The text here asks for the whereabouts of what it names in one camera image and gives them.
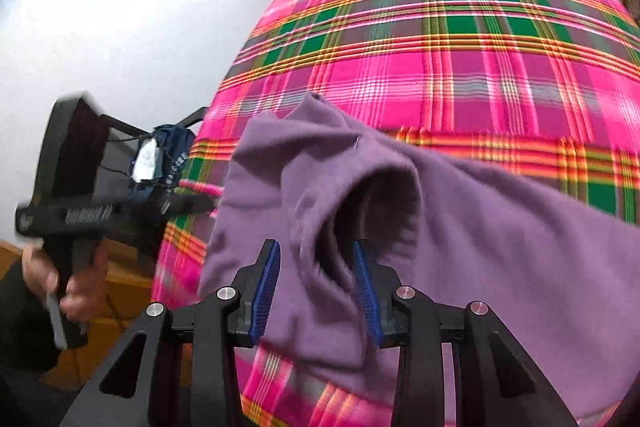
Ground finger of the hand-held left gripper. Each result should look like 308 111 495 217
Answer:
160 189 221 220

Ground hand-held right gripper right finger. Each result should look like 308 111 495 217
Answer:
352 239 581 427

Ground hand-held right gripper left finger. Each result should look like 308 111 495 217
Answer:
60 238 282 427

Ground purple fleece pants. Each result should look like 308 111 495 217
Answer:
197 92 640 427

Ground person's left forearm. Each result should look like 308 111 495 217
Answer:
0 257 66 373

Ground person's left hand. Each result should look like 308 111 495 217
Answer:
22 242 108 333

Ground white cloth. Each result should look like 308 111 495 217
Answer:
132 142 161 182

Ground black office chair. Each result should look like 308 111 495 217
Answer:
95 107 208 258

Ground pink plaid bed sheet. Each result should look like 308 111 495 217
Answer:
150 0 640 427

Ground navy printed drawstring bag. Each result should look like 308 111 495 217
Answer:
127 124 198 202

